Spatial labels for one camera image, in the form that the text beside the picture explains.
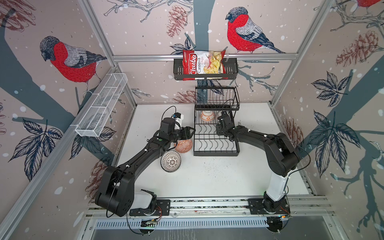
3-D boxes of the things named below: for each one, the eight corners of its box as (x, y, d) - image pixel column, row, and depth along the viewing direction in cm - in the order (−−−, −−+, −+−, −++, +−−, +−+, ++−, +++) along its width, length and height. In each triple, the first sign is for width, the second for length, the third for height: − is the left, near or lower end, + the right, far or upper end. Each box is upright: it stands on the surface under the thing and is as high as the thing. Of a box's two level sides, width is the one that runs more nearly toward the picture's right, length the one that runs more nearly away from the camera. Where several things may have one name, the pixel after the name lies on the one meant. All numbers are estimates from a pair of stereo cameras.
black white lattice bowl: (161, 174, 85) (158, 169, 80) (164, 155, 92) (162, 150, 87) (180, 174, 85) (179, 169, 80) (181, 155, 92) (180, 150, 87)
